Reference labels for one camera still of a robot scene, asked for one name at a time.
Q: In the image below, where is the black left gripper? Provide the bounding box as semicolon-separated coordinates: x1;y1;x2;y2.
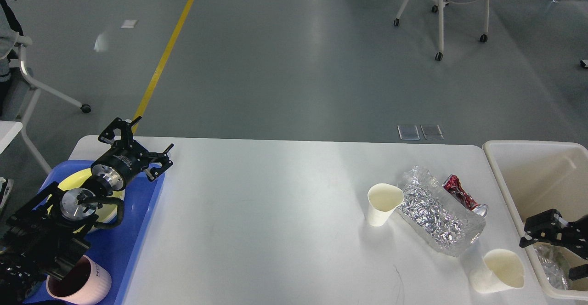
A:
91;115;174;191

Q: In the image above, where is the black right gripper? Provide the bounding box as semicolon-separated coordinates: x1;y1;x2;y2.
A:
519;209;588;281

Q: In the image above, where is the aluminium foil front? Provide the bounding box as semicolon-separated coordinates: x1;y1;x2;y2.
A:
533;243;572;290

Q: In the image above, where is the yellow plastic plate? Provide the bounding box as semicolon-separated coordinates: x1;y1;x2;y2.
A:
47;164;126;232

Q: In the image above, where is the white paper cup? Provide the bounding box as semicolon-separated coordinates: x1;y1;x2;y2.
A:
366;183;405;227
469;249;525;294

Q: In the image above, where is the pink ceramic mug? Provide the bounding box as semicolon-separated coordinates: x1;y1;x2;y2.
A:
45;255;112;305

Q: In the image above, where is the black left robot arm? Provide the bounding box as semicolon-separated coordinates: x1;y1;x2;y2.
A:
1;117;174;305

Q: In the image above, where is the beige plastic bin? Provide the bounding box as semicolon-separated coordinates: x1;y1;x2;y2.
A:
482;140;588;301

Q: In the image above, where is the blue plastic tray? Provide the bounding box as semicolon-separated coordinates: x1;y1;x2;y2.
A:
18;159;165;305

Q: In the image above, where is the crushed red soda can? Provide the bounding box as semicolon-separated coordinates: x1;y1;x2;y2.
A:
443;175;488;217

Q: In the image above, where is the small white side table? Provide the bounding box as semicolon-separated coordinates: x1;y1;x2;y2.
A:
0;120;23;154

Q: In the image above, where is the white office chair left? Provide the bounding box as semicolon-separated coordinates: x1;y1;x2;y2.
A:
3;32;91;175

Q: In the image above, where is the right floor socket plate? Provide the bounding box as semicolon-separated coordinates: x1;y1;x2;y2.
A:
420;124;444;140

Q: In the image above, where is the floor socket plate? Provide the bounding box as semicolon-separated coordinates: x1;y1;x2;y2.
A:
397;124;420;141
420;124;444;140

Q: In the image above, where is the left floor socket plate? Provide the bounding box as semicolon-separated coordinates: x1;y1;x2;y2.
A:
397;124;420;141

